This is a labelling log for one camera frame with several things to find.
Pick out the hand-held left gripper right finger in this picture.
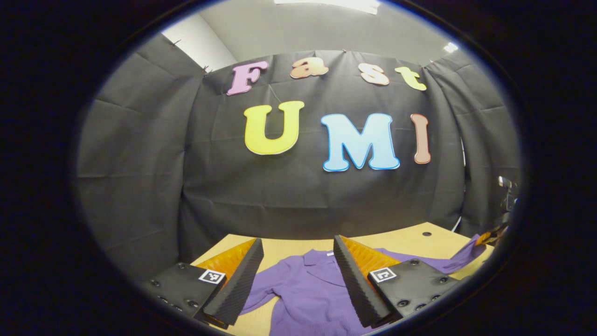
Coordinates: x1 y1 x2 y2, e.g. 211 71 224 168
333 234 462 329

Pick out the black backdrop cloth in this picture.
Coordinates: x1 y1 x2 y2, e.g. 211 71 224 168
75 33 522 280

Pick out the purple button shirt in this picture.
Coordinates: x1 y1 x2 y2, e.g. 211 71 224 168
240 233 488 336

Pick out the ceiling light panel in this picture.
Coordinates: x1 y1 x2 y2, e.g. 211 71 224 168
273 0 381 14

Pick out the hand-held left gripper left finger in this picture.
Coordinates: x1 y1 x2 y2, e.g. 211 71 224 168
148 237 264 330

